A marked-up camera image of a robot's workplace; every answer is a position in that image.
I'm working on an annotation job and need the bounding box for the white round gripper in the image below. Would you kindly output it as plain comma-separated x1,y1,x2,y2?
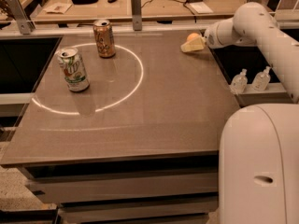
180,24,223,52

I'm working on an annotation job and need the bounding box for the orange fruit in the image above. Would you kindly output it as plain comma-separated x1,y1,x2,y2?
186,33,199,41

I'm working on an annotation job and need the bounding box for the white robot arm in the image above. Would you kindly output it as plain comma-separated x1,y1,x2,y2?
204,2,299,224

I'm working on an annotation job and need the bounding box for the brown gold soda can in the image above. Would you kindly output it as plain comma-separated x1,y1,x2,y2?
93,20,116,58

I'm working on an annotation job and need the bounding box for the green white 7up can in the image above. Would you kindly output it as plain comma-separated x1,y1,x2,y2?
57,47,90,92

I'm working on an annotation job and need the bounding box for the white paper sheet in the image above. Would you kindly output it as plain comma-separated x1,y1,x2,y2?
190,2,213,14

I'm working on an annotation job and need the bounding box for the clear sanitizer bottle left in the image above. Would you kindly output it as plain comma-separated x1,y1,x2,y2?
230,69,248,94

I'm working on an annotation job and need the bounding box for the clear sanitizer bottle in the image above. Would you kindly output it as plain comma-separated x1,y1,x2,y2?
230,69,248,94
252,66,271,91

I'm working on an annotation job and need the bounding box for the clear sanitizer bottle right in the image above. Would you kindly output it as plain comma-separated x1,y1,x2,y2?
252,66,271,91

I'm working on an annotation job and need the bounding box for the black flat object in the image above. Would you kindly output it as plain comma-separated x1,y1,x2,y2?
72,0,98,5

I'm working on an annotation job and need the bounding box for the wooden background table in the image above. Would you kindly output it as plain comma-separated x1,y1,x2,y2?
35,0,247,24

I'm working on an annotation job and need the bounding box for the tan paper packet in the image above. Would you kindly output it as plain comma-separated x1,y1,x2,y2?
45,3,72,14

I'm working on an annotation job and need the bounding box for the grey drawer cabinet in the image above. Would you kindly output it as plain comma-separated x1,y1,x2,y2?
22,153,218,224

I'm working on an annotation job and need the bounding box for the grey metal bracket middle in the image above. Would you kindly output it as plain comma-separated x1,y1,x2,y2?
131,0,142,31

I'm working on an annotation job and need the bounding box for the grey metal bracket left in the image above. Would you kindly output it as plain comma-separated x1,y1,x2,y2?
6,0,35,35

